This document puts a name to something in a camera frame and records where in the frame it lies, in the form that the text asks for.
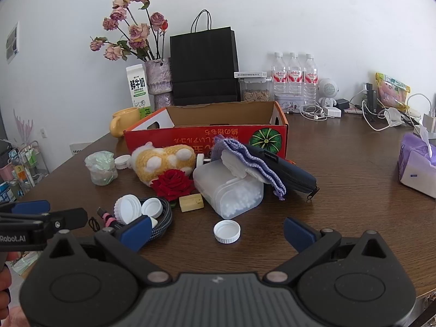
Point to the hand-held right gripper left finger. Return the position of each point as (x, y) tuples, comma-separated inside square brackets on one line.
[(136, 232)]

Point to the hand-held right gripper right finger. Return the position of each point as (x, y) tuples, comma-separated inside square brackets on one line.
[(299, 233)]

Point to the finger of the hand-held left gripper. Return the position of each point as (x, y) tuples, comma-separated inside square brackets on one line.
[(30, 206), (71, 218)]

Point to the translucent plastic swab container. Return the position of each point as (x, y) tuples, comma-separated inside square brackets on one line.
[(221, 190)]

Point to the red cardboard box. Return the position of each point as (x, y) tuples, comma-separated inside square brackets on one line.
[(204, 136)]

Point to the person's left hand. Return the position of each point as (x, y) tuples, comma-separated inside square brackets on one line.
[(4, 282)]

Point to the large white bottle cap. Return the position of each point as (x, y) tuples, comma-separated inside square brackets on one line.
[(127, 207)]

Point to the navy zip pouch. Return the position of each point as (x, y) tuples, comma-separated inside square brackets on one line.
[(293, 177)]

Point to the green crumpled plastic bag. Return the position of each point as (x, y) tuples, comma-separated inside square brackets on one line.
[(100, 167)]

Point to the red artificial rose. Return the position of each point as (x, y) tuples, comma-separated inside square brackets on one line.
[(173, 182)]

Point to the white slatted panel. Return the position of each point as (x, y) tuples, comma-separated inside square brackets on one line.
[(80, 149)]

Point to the small white jar lid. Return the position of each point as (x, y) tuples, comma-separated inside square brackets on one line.
[(122, 162)]

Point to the yellow white plush toy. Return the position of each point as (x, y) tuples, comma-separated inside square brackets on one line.
[(163, 161)]

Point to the pale pink feather stalks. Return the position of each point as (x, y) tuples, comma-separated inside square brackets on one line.
[(22, 124)]

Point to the purple knit pouch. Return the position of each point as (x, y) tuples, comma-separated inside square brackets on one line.
[(252, 163)]

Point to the small white spool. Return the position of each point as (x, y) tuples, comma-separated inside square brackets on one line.
[(201, 160)]

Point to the yellow mug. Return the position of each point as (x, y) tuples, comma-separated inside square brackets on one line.
[(124, 119)]

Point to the white earphones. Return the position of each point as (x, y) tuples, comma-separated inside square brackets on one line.
[(316, 117)]

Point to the white charger block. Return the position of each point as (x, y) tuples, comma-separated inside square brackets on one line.
[(333, 111)]

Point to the printed tin box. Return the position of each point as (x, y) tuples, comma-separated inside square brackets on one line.
[(289, 104)]

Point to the pink floral case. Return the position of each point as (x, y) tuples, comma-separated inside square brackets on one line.
[(351, 110)]

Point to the black power adapter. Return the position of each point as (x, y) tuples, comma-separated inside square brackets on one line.
[(342, 104)]

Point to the purple tissue pack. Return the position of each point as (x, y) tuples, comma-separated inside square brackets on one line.
[(417, 163)]

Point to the clear seed container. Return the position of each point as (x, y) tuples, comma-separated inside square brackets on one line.
[(255, 93)]

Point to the white green milk carton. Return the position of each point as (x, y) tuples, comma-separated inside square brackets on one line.
[(138, 85)]

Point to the white robot speaker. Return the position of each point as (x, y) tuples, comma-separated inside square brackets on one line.
[(328, 88)]

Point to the black upright stand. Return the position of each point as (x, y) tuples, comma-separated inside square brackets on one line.
[(371, 100)]

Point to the white face mask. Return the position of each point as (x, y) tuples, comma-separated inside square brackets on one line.
[(395, 115)]

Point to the clear water bottle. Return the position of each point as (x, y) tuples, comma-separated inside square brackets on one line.
[(310, 76), (279, 75), (295, 75)]

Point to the purple speckled vase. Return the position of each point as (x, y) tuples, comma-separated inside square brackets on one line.
[(158, 75)]

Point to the flat white box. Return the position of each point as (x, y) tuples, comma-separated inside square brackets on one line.
[(250, 74)]

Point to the yellow pink snack bag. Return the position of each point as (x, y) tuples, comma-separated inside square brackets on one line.
[(391, 90)]

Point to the white plug charger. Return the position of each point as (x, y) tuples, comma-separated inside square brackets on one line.
[(429, 121)]

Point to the black paper bag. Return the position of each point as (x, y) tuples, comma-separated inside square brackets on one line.
[(204, 64)]

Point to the dried pink rose bouquet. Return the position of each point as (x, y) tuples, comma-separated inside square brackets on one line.
[(138, 32)]

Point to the wall paper notice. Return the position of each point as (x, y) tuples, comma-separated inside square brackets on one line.
[(12, 44)]

